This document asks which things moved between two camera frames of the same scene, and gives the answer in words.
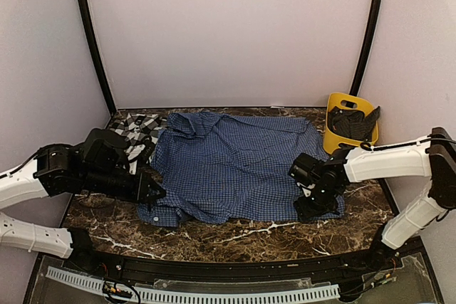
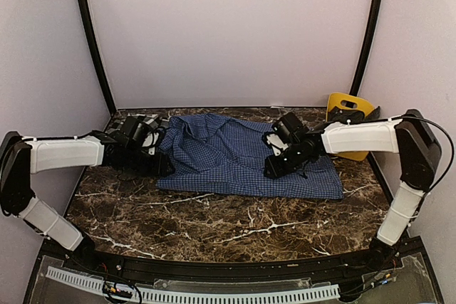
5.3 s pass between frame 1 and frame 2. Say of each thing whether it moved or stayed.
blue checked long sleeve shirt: moved
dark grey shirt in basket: stayed
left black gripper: moved
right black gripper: moved
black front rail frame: stayed
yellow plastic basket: stayed
